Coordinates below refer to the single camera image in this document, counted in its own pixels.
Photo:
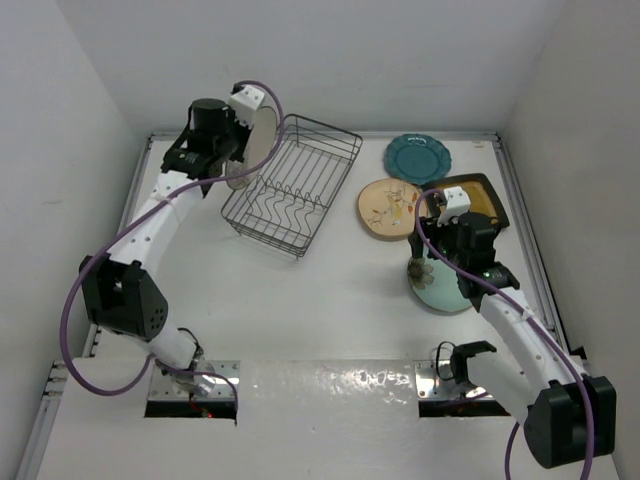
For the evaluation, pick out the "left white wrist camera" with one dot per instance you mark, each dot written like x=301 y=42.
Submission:
x=245 y=101

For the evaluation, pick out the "light blue flower plate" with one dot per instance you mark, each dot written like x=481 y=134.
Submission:
x=435 y=285

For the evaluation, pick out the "tan bird plate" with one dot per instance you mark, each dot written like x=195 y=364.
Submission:
x=387 y=208

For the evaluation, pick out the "black wire dish rack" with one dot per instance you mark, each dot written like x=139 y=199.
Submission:
x=286 y=203

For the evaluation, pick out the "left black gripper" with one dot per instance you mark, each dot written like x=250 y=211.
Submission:
x=243 y=131

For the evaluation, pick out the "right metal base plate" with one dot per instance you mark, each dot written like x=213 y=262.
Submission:
x=432 y=384

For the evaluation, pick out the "teal scalloped plate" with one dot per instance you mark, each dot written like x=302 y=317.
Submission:
x=417 y=158

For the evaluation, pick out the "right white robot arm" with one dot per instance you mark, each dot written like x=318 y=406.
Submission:
x=566 y=415

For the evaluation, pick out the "black square amber plate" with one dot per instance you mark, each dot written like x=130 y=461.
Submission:
x=481 y=192

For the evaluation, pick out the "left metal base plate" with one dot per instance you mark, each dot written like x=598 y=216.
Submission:
x=216 y=384

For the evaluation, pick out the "metal base plate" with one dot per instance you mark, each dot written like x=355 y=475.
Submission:
x=432 y=384
x=216 y=384

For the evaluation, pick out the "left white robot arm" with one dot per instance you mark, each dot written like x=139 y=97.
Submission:
x=120 y=293

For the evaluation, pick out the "beige tree pattern plate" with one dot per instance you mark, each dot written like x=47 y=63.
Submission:
x=259 y=144

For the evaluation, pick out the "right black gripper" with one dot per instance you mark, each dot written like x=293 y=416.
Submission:
x=431 y=228

